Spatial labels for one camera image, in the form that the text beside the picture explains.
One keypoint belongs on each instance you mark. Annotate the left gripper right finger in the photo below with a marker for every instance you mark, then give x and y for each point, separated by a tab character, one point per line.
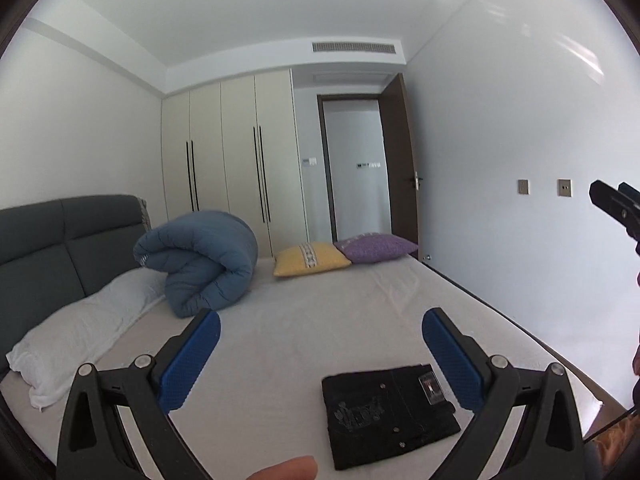
548	443

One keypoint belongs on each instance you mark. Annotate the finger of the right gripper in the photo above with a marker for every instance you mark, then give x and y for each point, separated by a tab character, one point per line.
630	192
617	206

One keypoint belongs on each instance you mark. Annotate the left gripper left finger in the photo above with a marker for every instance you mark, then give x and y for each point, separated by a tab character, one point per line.
93	441

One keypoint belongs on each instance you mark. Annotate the black denim pants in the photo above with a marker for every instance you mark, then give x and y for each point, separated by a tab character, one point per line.
381	414

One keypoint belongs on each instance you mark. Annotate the person right hand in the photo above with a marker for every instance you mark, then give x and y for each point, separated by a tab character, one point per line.
636	359

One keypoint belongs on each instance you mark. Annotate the person left hand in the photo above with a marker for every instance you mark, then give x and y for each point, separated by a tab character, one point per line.
298	468

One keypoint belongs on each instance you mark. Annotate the white pillow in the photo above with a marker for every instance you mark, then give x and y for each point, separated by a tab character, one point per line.
49	354

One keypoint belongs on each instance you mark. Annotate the dark grey headboard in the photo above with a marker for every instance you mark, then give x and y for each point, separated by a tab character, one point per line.
57	252

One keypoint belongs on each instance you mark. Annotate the rolled blue duvet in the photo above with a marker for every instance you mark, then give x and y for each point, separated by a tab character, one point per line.
208	256

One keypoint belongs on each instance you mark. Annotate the dark brown door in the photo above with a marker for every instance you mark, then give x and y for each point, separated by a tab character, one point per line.
403	182

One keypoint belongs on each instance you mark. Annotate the purple cushion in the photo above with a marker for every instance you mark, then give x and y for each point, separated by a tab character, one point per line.
375	247

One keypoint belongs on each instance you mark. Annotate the yellow cushion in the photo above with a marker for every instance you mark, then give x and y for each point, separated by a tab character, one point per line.
309	258

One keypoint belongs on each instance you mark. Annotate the cream wardrobe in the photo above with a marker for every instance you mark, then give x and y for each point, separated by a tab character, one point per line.
233	146

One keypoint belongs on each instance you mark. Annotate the ceiling air vent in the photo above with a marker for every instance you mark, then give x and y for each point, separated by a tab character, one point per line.
353	46

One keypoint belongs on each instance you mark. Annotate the wall socket plate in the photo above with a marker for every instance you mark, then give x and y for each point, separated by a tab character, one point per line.
565	187

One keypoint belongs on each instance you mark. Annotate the wall switch plate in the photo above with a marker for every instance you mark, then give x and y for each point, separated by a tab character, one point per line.
523	187

